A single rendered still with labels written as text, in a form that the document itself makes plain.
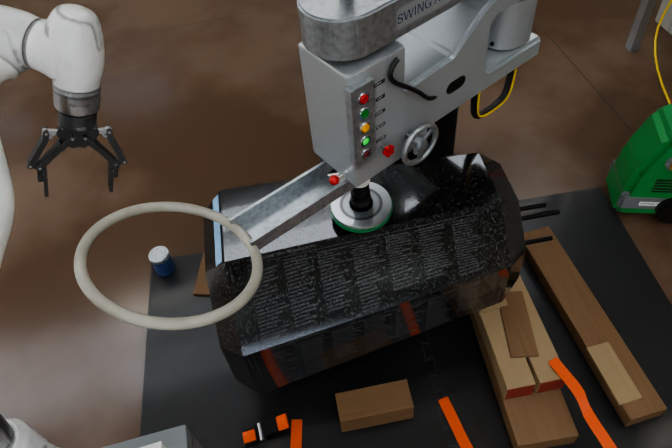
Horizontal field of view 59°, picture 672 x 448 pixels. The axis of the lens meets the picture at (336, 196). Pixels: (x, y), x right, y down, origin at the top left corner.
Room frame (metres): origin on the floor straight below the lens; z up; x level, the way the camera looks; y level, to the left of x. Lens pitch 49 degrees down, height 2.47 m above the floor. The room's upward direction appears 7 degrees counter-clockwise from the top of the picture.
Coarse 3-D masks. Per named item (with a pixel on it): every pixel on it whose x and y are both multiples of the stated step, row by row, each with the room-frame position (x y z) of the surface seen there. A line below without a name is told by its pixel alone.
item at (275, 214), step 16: (304, 176) 1.27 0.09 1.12; (320, 176) 1.30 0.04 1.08; (272, 192) 1.21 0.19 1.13; (288, 192) 1.23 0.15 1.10; (304, 192) 1.24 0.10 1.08; (320, 192) 1.23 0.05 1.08; (336, 192) 1.20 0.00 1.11; (256, 208) 1.16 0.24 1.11; (272, 208) 1.18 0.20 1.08; (288, 208) 1.18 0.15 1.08; (304, 208) 1.13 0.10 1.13; (320, 208) 1.16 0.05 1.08; (240, 224) 1.13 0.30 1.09; (256, 224) 1.13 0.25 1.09; (272, 224) 1.12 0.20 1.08; (288, 224) 1.09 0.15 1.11; (256, 240) 1.03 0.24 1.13; (272, 240) 1.06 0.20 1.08
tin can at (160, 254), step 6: (162, 246) 1.82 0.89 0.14; (150, 252) 1.79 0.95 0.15; (156, 252) 1.78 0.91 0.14; (162, 252) 1.78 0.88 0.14; (168, 252) 1.78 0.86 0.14; (150, 258) 1.75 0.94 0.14; (156, 258) 1.75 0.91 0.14; (162, 258) 1.74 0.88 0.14; (168, 258) 1.75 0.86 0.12; (156, 264) 1.72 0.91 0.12; (162, 264) 1.73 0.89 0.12; (168, 264) 1.74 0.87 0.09; (174, 264) 1.78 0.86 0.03; (156, 270) 1.73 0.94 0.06; (162, 270) 1.72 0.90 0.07; (168, 270) 1.73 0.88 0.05
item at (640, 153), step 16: (656, 112) 2.00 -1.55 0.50; (640, 128) 2.00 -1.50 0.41; (656, 128) 1.90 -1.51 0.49; (640, 144) 1.92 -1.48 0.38; (656, 144) 1.83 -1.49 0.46; (624, 160) 1.94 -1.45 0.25; (640, 160) 1.84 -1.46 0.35; (656, 160) 1.79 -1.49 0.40; (608, 176) 2.01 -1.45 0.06; (624, 176) 1.87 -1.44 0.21; (640, 176) 1.80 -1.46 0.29; (656, 176) 1.77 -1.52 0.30; (624, 192) 1.81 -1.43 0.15; (640, 192) 1.78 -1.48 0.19; (656, 192) 1.76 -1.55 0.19; (624, 208) 1.79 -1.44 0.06; (640, 208) 1.77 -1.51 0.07; (656, 208) 1.74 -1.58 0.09
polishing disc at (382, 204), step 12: (348, 192) 1.39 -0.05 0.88; (372, 192) 1.37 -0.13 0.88; (384, 192) 1.37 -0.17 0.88; (336, 204) 1.34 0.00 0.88; (348, 204) 1.33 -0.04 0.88; (384, 204) 1.31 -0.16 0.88; (336, 216) 1.28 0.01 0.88; (348, 216) 1.28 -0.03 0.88; (360, 216) 1.27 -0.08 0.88; (372, 216) 1.26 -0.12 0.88; (384, 216) 1.26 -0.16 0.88; (360, 228) 1.22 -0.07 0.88
